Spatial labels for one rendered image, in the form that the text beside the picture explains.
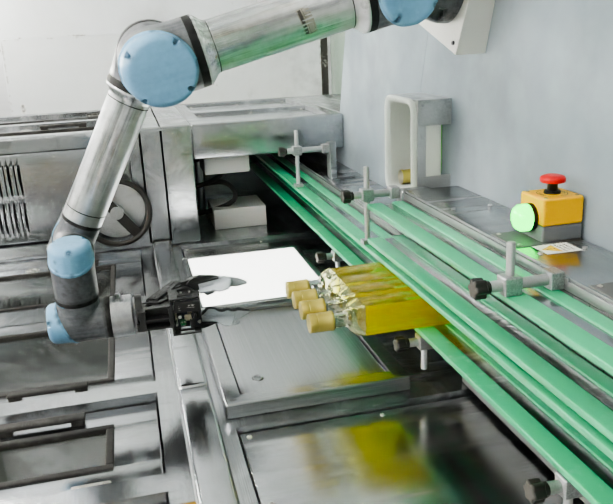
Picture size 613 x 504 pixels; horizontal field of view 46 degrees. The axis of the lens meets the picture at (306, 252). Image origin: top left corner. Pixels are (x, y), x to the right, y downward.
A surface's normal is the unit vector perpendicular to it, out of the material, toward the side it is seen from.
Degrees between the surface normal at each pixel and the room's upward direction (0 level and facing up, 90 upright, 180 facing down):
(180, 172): 90
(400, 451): 89
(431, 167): 90
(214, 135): 90
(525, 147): 0
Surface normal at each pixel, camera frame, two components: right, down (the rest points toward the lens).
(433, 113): 0.24, 0.28
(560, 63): -0.97, 0.11
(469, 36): 0.25, 0.58
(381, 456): -0.04, -0.95
